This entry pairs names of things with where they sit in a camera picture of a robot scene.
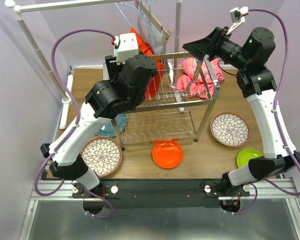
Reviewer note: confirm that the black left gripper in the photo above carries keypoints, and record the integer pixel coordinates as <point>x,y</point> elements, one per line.
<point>113,67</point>

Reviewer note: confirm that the flower plate brown rim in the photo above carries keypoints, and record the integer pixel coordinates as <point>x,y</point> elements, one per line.
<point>103,155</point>
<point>230,129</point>

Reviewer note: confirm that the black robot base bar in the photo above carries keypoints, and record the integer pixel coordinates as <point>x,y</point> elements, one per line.
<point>166,193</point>

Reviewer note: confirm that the white clothes rail frame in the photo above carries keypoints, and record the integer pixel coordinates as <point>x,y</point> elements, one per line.
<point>18,10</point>

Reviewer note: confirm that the teal scalloped plate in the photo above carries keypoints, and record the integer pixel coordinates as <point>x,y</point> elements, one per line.
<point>108,129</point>

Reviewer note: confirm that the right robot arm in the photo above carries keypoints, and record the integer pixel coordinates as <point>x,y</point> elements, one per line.
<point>259,88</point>

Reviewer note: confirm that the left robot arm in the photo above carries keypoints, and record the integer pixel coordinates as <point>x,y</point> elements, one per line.
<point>106,100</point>

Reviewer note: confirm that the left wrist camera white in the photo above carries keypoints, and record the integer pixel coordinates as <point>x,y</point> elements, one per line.
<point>125,47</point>

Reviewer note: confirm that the blue wire hanger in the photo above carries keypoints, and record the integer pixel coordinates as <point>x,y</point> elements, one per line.
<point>130,13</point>

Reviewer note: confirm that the orange plastic plate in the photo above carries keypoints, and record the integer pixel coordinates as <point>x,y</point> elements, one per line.
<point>167,154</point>

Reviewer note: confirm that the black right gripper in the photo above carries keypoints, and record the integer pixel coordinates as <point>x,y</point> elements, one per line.
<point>209,45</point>

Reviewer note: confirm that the lime green plate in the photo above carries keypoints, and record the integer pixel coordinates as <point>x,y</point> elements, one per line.
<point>247,154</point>

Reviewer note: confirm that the steel wire dish rack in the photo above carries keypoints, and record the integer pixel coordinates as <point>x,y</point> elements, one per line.
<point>171,113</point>

